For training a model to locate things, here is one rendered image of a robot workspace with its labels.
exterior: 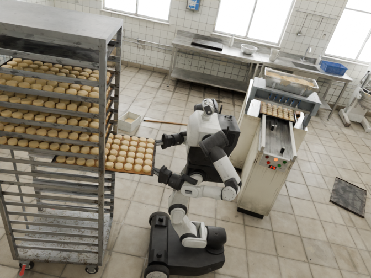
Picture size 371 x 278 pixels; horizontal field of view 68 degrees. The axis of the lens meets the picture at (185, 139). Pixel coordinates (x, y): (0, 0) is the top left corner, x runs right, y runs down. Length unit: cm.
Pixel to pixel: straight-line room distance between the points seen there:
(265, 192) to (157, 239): 117
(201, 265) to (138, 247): 59
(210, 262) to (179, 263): 25
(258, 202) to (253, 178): 31
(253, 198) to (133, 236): 124
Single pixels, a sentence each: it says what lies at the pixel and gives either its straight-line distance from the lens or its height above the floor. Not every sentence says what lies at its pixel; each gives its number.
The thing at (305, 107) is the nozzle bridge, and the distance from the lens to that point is 329.
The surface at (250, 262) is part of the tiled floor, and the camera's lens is 280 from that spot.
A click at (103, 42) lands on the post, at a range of 132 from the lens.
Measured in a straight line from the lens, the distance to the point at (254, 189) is 289.
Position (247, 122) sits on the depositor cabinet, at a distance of 326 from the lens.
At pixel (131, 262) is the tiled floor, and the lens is 256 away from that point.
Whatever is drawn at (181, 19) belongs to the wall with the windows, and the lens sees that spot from 602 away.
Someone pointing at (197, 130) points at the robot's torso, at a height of 135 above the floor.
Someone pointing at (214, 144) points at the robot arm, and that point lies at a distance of 150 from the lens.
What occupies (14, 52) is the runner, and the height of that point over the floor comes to 169.
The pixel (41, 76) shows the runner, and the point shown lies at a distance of 150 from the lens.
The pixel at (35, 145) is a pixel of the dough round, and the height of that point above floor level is 115.
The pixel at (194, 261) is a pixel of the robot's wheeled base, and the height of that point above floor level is 17.
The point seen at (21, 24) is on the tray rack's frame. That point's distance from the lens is 143.
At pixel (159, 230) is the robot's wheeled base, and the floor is 19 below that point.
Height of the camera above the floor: 216
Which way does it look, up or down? 32 degrees down
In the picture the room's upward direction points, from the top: 12 degrees clockwise
